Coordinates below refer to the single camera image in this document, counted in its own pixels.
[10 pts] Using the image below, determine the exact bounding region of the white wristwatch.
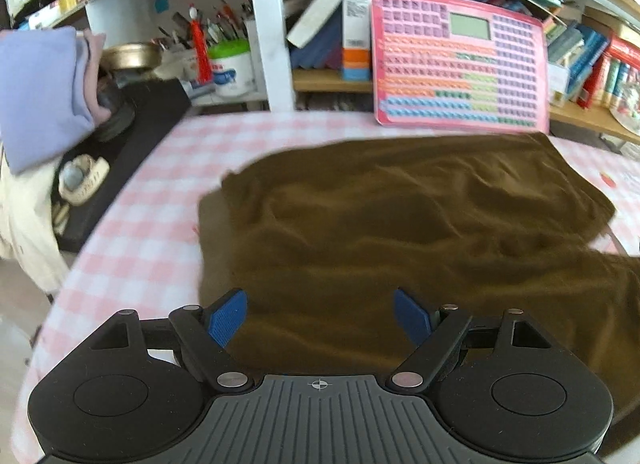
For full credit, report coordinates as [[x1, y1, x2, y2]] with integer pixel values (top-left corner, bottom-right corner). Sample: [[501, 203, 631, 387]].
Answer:
[[57, 154, 111, 206]]

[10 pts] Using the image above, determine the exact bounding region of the white jar green lid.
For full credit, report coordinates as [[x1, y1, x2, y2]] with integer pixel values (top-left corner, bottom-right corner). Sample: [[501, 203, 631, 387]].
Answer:
[[207, 39, 256, 98]]

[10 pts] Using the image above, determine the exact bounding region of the pink folded cloth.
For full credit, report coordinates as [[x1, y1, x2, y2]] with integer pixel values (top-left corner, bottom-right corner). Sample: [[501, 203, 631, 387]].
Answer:
[[75, 29, 115, 126]]

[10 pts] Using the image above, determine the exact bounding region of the white wooden bookshelf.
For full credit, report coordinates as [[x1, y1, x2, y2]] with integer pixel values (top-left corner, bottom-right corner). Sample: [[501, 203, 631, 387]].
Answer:
[[85, 0, 640, 145]]

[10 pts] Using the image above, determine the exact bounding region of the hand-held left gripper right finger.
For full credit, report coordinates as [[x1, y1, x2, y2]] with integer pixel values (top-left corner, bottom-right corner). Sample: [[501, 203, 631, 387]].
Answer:
[[385, 288, 556, 394]]

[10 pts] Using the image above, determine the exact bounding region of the bunch of pens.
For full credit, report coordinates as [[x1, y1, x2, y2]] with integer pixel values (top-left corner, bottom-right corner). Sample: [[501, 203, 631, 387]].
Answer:
[[155, 0, 253, 51]]

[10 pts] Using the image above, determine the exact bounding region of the purple folded cloth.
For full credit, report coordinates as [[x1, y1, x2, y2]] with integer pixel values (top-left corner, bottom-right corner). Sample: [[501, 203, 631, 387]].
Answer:
[[0, 27, 97, 176]]

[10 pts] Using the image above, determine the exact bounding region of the pink checked cartoon table mat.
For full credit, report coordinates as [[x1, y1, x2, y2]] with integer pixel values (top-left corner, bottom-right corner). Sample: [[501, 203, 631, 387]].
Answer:
[[10, 112, 640, 464]]

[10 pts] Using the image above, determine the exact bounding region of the gold metal bowl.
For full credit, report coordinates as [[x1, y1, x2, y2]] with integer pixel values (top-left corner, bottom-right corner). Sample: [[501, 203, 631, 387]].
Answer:
[[100, 43, 162, 74]]

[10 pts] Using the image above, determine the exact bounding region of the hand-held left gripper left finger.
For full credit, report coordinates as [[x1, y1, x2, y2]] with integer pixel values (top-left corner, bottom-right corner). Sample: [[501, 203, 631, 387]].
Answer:
[[85, 288, 256, 394]]

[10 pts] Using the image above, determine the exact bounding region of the black round object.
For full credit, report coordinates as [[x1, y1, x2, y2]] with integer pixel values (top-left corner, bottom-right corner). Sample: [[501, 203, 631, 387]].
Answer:
[[96, 75, 137, 143]]

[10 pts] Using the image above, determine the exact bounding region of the pink toy keyboard tablet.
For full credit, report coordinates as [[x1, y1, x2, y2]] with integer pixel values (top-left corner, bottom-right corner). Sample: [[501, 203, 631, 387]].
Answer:
[[370, 0, 551, 136]]

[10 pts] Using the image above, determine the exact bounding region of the white carton box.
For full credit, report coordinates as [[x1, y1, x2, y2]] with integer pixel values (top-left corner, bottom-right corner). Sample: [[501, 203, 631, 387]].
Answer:
[[341, 0, 373, 82]]

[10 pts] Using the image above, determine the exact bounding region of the cream cloth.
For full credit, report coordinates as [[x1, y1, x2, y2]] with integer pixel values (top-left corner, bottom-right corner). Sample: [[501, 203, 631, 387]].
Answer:
[[0, 144, 72, 295]]

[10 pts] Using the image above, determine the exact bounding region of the brown cloth garment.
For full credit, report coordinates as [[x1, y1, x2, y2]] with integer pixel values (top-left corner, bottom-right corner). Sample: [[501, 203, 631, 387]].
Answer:
[[197, 131, 640, 445]]

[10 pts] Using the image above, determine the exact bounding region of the white card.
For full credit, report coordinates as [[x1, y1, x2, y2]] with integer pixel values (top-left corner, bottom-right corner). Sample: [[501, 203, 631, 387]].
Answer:
[[547, 62, 572, 108]]

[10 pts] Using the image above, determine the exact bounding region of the row of colourful books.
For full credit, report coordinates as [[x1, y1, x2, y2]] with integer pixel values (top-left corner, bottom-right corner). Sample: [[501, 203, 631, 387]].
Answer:
[[290, 0, 608, 105]]

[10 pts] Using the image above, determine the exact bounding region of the black flat case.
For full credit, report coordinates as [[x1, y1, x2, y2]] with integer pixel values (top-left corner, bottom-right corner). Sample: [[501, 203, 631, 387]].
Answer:
[[52, 78, 192, 253]]

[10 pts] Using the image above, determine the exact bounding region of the row of red books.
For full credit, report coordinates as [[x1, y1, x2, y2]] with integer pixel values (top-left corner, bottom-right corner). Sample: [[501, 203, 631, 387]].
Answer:
[[577, 34, 640, 111]]

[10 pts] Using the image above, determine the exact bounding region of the thick white book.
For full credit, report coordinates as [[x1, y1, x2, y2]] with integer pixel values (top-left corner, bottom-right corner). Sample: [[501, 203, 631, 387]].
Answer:
[[286, 0, 373, 49]]

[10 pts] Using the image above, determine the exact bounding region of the red tassel ornament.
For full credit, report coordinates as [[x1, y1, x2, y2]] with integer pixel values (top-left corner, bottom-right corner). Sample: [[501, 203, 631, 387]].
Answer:
[[186, 4, 214, 85]]

